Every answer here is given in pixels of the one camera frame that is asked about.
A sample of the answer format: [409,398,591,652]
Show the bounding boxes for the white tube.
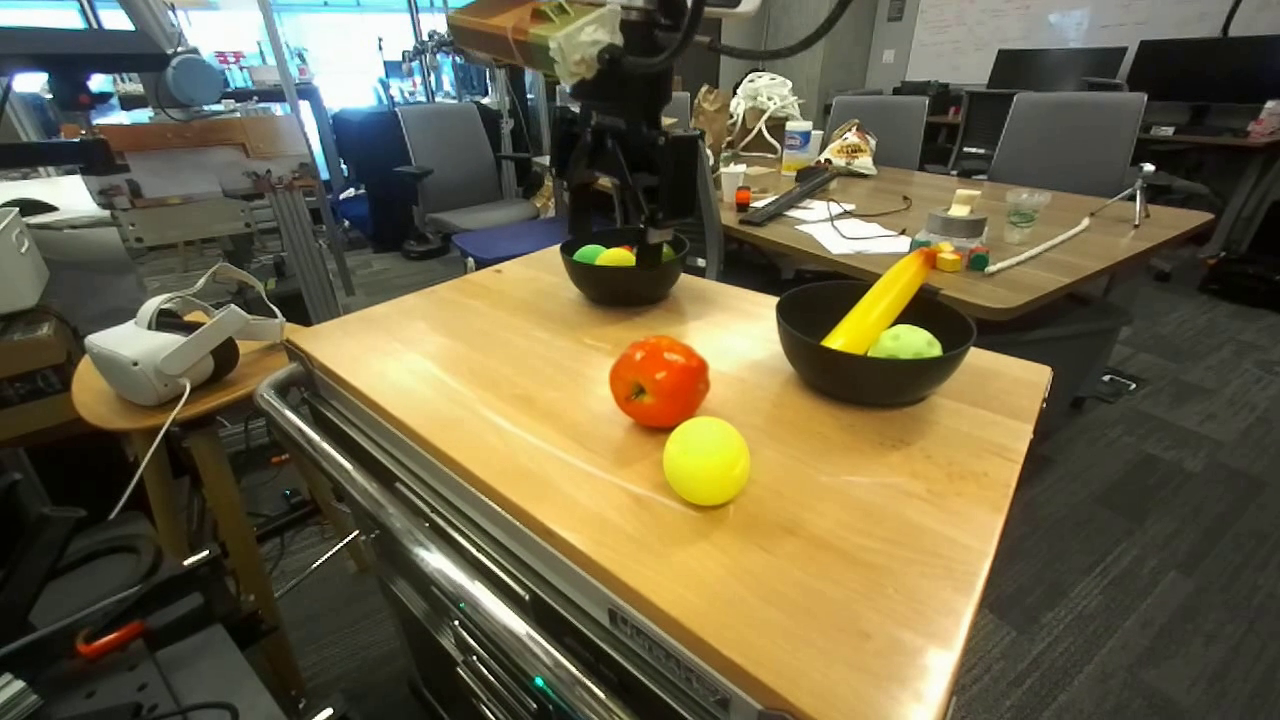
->
[984,216,1094,277]

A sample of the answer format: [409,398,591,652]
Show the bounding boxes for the coil of white rope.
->
[728,71,804,157]

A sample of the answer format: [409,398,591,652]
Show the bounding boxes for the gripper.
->
[553,92,703,269]

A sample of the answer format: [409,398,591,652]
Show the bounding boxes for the large black bowl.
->
[776,281,977,408]

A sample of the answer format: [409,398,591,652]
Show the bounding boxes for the green dimpled plush ball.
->
[867,324,944,360]

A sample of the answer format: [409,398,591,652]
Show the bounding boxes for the small black bowl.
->
[559,228,691,307]

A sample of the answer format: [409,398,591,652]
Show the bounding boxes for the whiteboard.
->
[905,0,1280,87]

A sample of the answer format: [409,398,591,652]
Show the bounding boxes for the grey robot with blue joint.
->
[0,0,228,113]

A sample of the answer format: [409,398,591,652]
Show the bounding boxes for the black cable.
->
[828,194,914,242]

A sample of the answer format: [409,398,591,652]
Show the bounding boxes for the red plush tomato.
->
[609,336,711,430]

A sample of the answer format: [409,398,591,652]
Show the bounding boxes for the grey office chair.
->
[987,92,1149,199]
[825,95,931,172]
[393,102,543,261]

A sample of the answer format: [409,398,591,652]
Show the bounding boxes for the grey tape roll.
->
[924,207,990,242]

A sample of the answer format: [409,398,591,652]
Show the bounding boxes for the brown paper bag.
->
[692,85,734,161]

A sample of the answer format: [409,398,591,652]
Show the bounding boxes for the large yellow plush ball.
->
[663,416,751,507]

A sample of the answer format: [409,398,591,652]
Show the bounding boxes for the yellow plush banana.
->
[821,246,942,356]

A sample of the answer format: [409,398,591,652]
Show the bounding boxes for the wooden meeting table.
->
[700,165,1217,323]

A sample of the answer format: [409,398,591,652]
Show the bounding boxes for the white headset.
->
[84,262,288,407]

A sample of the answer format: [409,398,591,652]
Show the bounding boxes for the small tabletop tripod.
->
[1089,163,1159,229]

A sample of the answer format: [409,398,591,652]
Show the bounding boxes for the clear plastic cup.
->
[1003,188,1053,247]

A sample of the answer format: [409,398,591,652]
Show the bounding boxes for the steel tool cart wooden top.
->
[253,245,1053,720]

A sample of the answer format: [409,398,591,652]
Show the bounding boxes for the blue seat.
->
[450,215,573,271]

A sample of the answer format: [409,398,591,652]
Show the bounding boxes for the orange clamp handle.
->
[74,619,149,660]

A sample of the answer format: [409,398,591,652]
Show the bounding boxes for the snack bag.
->
[817,120,879,178]

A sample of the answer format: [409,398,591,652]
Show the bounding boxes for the white storage box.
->
[0,207,50,317]

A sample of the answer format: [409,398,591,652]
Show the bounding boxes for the round wooden stool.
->
[72,338,313,706]

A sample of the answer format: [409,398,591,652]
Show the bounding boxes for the black keyboard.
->
[738,165,839,227]

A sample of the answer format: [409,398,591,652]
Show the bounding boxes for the black bag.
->
[1196,248,1280,313]

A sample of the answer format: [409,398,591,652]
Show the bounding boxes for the aluminium frame rails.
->
[258,170,357,327]

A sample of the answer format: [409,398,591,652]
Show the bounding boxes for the white cable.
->
[106,380,192,523]

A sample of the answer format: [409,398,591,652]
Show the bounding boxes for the row of monitors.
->
[986,36,1280,107]

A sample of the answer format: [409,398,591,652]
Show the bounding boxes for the white paper sheet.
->
[752,194,857,223]
[795,218,913,256]

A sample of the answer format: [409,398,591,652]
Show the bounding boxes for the white wipes canister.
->
[782,120,815,177]

